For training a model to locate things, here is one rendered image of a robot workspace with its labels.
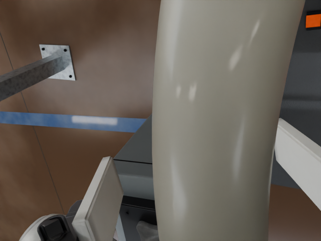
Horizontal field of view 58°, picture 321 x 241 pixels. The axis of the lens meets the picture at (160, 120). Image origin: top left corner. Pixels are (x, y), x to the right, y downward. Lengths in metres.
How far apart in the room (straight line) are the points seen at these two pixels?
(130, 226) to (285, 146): 0.68
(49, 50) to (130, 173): 1.16
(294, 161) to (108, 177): 0.11
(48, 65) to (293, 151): 1.55
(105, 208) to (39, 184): 2.33
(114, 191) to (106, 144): 1.67
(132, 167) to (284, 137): 0.63
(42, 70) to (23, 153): 0.92
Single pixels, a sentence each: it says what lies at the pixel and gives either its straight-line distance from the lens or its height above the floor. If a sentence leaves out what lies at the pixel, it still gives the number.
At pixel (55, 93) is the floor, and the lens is 1.90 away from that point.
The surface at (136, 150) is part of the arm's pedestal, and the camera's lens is 0.85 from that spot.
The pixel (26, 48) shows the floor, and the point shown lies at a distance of 1.91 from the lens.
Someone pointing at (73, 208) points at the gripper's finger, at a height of 1.23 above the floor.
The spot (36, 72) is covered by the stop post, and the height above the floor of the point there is 0.22.
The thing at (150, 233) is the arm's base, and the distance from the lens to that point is 0.78.
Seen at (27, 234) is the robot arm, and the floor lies 1.02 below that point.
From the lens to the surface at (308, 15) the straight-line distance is 1.31.
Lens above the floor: 1.32
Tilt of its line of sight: 56 degrees down
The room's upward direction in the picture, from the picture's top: 143 degrees counter-clockwise
